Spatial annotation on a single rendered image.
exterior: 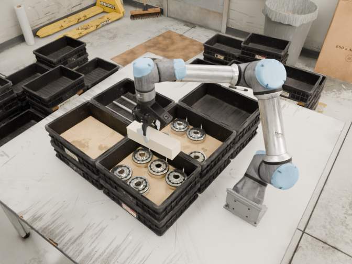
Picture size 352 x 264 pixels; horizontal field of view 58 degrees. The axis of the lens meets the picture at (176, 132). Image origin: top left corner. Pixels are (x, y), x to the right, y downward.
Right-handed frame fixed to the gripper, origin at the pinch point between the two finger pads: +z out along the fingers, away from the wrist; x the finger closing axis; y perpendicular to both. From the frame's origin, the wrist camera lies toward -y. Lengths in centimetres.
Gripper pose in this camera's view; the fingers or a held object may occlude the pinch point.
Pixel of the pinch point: (153, 136)
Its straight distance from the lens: 136.5
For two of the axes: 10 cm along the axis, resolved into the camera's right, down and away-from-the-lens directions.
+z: 0.1, 7.4, 6.7
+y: -8.2, -3.8, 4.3
